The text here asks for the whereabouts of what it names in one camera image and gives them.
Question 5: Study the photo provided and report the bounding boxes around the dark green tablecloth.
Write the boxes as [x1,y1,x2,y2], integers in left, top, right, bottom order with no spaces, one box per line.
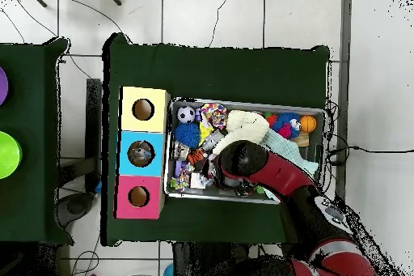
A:
[100,32,332,247]

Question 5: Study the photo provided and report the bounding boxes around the lime green disc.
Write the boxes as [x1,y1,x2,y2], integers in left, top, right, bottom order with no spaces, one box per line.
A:
[0,130,23,180]

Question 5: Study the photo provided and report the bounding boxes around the wooden box with three holes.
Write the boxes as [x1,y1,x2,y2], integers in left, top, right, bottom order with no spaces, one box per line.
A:
[112,86,171,220]

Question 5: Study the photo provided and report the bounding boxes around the silver mesh bin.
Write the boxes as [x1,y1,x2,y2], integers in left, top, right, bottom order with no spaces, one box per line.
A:
[163,96,327,206]

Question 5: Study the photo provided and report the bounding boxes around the side table with green cloth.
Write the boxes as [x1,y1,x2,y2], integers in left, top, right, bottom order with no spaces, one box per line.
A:
[0,37,74,246]

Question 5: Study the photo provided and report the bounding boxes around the orange striped tiger plush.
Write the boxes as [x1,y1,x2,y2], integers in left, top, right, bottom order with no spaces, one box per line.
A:
[186,148,207,166]

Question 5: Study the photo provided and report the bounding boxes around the small orange basketball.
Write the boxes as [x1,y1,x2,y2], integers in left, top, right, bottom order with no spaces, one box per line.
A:
[298,114,318,134]

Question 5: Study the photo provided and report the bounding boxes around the blue spiky toy with eyes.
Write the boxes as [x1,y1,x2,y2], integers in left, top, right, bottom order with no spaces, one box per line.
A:
[263,112,302,141]

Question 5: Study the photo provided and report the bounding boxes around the blue spiky ball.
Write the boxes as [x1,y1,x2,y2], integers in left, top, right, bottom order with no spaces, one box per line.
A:
[173,121,201,149]

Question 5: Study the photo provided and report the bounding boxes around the small soccer ball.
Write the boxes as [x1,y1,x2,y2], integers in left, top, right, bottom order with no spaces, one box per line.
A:
[176,104,197,124]

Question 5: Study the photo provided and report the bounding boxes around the plain wooden cube block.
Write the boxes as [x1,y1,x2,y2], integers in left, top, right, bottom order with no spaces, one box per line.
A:
[190,172,206,189]

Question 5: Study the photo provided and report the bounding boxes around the thin black floor cable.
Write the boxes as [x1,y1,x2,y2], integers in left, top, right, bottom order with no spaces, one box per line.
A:
[208,0,234,49]

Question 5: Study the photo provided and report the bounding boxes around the cream cloth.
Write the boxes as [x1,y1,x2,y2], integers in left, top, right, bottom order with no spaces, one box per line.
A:
[211,109,271,156]

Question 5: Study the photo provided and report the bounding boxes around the purple disc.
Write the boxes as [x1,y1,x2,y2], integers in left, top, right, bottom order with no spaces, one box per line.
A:
[0,66,10,107]

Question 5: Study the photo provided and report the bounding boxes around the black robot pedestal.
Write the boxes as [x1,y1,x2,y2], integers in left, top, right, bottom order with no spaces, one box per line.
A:
[171,241,250,276]

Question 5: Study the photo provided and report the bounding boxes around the mint green cloth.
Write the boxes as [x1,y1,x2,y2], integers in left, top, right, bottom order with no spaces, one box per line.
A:
[260,128,319,202]

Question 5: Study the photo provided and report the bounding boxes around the black power cable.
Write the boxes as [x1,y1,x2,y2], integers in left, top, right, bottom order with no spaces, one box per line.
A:
[326,145,414,167]

